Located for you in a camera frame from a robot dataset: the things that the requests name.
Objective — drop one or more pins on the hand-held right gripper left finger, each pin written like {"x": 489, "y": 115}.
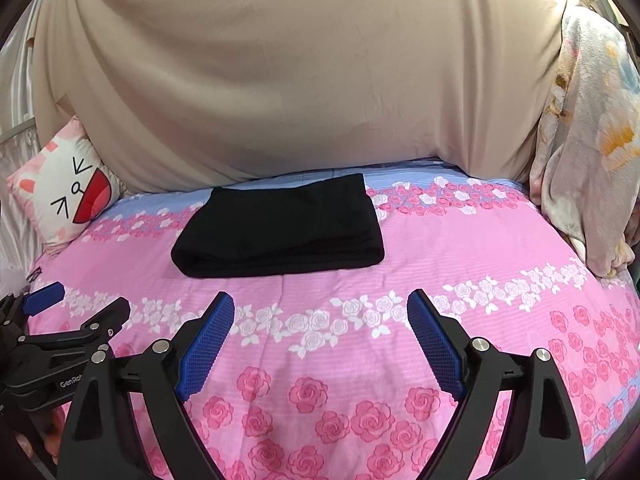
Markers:
{"x": 207, "y": 345}

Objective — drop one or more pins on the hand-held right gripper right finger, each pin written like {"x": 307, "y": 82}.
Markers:
{"x": 435, "y": 345}

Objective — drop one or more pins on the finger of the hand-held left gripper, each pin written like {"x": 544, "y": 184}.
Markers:
{"x": 45, "y": 297}
{"x": 100, "y": 325}

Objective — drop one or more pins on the black pants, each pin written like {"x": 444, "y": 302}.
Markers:
{"x": 280, "y": 230}

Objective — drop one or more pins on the pink floral bedsheet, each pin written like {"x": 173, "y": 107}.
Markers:
{"x": 450, "y": 260}

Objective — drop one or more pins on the cat face pillow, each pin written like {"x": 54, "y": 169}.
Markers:
{"x": 50, "y": 180}

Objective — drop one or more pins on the silver satin curtain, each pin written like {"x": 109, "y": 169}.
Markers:
{"x": 17, "y": 85}

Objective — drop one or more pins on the pale floral blanket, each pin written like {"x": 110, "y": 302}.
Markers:
{"x": 585, "y": 135}

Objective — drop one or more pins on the beige cloth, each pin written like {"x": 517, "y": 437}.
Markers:
{"x": 300, "y": 60}

